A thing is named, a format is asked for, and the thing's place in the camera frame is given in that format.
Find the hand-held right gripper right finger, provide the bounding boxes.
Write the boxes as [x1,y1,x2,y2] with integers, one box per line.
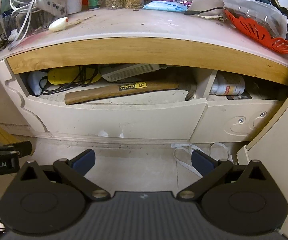
[176,149,268,202]

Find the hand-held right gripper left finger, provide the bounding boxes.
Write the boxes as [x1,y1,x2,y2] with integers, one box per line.
[20,149,111,202]

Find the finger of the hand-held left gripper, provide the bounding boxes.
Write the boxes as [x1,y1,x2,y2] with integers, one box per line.
[0,141,33,157]

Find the white cabinet drawer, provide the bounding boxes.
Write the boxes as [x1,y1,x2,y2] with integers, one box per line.
[24,95,208,140]

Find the white oval plastic gadget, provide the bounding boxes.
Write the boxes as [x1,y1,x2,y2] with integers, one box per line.
[48,16,69,32]

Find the beige carved drawer front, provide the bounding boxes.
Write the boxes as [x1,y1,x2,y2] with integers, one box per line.
[190,99,285,143]

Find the white plastic bag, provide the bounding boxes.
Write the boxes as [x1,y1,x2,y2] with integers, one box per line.
[28,71,51,96]

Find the dark printed booklet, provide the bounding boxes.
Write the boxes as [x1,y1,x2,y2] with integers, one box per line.
[224,91,253,100]

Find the beige furniture panel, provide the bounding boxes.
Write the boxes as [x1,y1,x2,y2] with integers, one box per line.
[236,75,288,240]

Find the yellow plastic device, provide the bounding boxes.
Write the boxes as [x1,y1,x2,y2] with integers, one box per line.
[47,66,102,85]

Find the white label bottle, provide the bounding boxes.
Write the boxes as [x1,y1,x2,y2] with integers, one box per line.
[210,73,246,96]

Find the white vented router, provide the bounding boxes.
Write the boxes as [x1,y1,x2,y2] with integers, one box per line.
[101,64,160,83]

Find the beige wooden cabinet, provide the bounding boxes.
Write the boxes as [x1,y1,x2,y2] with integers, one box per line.
[0,6,288,153]

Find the clear plastic container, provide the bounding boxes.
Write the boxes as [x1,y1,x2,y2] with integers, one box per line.
[0,0,47,43]

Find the orange plastic basket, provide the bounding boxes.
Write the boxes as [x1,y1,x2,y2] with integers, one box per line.
[224,9,288,55]

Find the white power strip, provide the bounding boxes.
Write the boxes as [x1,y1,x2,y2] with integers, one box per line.
[35,0,67,17]

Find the white paper roll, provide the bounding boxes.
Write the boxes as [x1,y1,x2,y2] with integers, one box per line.
[59,0,82,15]

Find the brown paper scrap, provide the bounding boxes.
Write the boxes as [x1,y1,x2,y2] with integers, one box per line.
[192,0,228,19]

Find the blue face mask packet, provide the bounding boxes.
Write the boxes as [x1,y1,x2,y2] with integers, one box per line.
[143,1,190,13]

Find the clear plastic bag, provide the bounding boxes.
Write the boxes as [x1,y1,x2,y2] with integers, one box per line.
[220,0,288,40]

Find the white strap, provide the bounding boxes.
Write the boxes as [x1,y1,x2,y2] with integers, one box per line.
[173,142,234,178]

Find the black cord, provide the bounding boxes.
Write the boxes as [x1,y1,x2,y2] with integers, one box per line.
[38,65,99,96]

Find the wooden handle hammer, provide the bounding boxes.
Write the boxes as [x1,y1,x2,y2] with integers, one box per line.
[64,81,197,105]

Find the white cables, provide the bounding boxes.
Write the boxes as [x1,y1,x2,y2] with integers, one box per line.
[8,0,49,50]

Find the black cable with plug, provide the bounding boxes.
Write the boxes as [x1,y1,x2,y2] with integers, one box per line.
[184,6,227,16]

